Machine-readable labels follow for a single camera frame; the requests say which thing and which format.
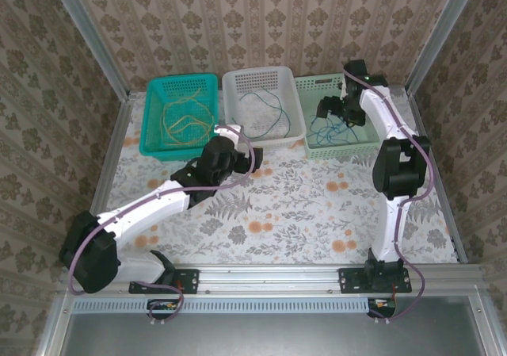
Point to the mint green plastic basket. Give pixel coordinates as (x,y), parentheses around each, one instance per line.
(313,88)

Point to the aluminium side rail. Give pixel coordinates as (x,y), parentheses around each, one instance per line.
(115,146)
(445,201)

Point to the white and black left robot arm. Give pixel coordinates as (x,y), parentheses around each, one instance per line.
(146,213)

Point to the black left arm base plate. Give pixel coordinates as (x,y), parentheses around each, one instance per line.
(190,280)

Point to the grey metal panel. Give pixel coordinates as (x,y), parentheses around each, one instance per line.
(269,336)

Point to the teal plastic basket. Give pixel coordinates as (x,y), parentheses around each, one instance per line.
(174,88)

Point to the aluminium frame post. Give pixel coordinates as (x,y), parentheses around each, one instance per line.
(93,39)
(443,35)

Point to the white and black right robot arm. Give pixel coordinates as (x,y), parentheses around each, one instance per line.
(400,165)

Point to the white plastic basket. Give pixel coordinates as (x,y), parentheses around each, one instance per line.
(273,79)

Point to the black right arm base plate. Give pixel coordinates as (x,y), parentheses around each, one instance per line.
(348,280)

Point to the floral patterned table cover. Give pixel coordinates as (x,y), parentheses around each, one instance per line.
(277,233)

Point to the aluminium cross rail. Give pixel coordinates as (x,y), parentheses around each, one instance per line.
(269,278)

